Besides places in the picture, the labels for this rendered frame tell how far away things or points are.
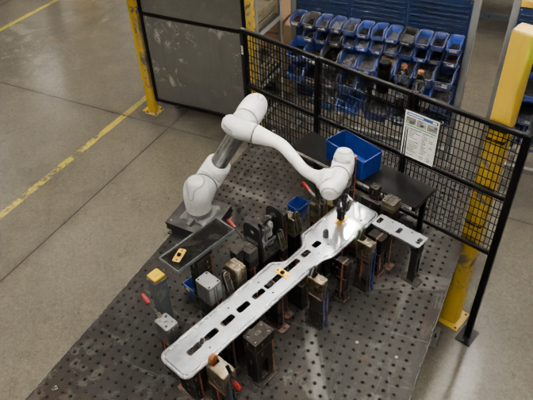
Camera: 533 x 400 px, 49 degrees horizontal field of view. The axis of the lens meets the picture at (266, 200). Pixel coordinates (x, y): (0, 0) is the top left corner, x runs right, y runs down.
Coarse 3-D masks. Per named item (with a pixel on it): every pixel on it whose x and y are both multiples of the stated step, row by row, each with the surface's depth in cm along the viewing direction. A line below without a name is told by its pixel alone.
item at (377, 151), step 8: (336, 136) 344; (344, 136) 349; (352, 136) 344; (328, 144) 339; (336, 144) 349; (344, 144) 353; (352, 144) 347; (360, 144) 342; (368, 144) 336; (328, 152) 343; (360, 152) 345; (368, 152) 339; (376, 152) 334; (360, 160) 323; (368, 160) 323; (376, 160) 329; (360, 168) 326; (368, 168) 328; (376, 168) 334; (360, 176) 329; (368, 176) 332
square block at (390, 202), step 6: (384, 198) 313; (390, 198) 313; (396, 198) 312; (384, 204) 312; (390, 204) 309; (396, 204) 310; (384, 210) 315; (390, 210) 311; (396, 210) 314; (390, 216) 314; (396, 216) 318
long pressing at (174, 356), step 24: (336, 216) 313; (360, 216) 312; (312, 240) 299; (336, 240) 299; (288, 264) 287; (312, 264) 287; (240, 288) 276; (264, 288) 276; (288, 288) 276; (216, 312) 267; (264, 312) 266; (192, 336) 257; (216, 336) 257; (168, 360) 248; (192, 360) 248
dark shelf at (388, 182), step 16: (304, 144) 359; (320, 144) 358; (320, 160) 346; (384, 176) 332; (400, 176) 331; (384, 192) 321; (400, 192) 321; (416, 192) 320; (432, 192) 320; (416, 208) 312
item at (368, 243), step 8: (360, 240) 292; (368, 240) 291; (360, 248) 294; (368, 248) 290; (376, 248) 293; (360, 256) 297; (368, 256) 293; (360, 264) 302; (368, 264) 298; (360, 272) 305; (368, 272) 303; (360, 280) 308; (368, 280) 306; (360, 288) 311; (368, 288) 311
